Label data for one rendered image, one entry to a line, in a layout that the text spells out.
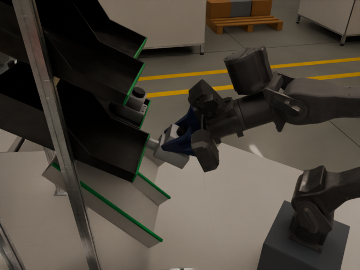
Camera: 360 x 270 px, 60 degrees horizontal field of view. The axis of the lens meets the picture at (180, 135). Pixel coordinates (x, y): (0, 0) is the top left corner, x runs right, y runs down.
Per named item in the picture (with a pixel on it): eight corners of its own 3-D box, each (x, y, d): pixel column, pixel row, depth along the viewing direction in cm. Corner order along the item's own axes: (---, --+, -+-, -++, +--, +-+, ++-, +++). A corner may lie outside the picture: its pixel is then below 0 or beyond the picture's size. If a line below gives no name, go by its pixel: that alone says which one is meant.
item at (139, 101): (143, 114, 77) (154, 92, 73) (139, 124, 73) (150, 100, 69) (111, 100, 75) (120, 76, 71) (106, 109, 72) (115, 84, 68)
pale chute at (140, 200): (158, 204, 80) (170, 196, 77) (149, 249, 69) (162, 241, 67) (68, 136, 70) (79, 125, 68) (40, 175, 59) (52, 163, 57)
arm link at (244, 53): (316, 98, 52) (298, 29, 48) (309, 121, 46) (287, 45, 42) (252, 110, 59) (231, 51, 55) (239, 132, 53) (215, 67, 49)
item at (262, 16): (262, 18, 609) (265, -5, 586) (282, 30, 545) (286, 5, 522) (203, 22, 588) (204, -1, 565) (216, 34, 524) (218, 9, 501)
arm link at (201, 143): (242, 102, 64) (233, 76, 61) (254, 160, 48) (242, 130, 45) (205, 115, 66) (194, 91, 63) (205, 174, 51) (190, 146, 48)
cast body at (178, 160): (183, 155, 64) (201, 131, 60) (182, 170, 60) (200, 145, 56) (146, 138, 62) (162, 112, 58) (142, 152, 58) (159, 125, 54)
